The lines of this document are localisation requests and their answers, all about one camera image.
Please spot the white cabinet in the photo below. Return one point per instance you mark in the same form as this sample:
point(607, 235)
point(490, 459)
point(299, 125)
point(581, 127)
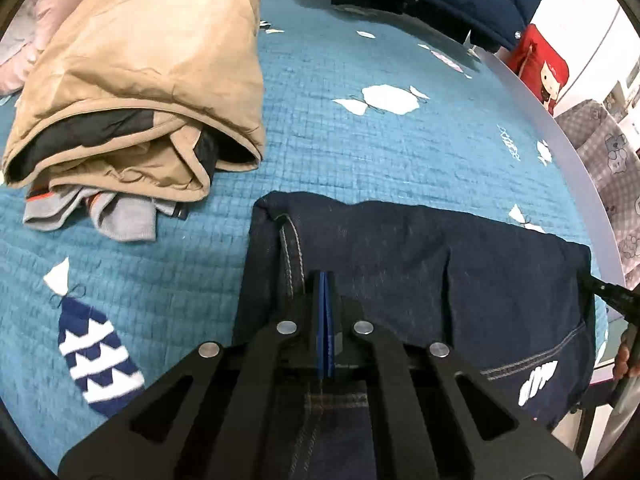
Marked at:
point(595, 35)

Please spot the grey garment with orange stripe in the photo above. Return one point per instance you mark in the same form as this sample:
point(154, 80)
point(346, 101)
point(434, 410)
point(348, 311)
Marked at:
point(125, 215)

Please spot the dark blue jeans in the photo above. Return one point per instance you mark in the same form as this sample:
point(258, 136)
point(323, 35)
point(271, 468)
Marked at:
point(400, 260)

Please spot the white bed frame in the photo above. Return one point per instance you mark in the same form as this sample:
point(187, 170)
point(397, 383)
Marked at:
point(575, 150)

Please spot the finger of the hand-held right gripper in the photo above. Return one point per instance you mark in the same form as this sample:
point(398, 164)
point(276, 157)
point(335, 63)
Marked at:
point(612, 295)

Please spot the tan jacket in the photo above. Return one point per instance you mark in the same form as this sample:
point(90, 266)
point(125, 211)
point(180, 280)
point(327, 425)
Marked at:
point(150, 60)

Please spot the red printed pillow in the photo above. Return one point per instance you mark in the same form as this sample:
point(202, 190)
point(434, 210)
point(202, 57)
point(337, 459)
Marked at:
point(542, 65)

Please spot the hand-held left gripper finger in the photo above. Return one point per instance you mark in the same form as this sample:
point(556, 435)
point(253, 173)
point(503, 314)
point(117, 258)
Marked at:
point(322, 330)
point(330, 330)

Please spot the person's right hand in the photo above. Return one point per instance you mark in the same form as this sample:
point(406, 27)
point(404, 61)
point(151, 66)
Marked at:
point(624, 360)

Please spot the grey checked bear blanket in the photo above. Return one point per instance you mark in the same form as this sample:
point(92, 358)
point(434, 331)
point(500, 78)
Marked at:
point(610, 170)

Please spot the blue printed bed quilt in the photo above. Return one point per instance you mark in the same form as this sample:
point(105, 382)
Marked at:
point(325, 150)

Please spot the pink cloth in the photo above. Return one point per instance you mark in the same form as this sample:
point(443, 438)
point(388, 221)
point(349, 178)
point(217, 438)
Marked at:
point(35, 30)

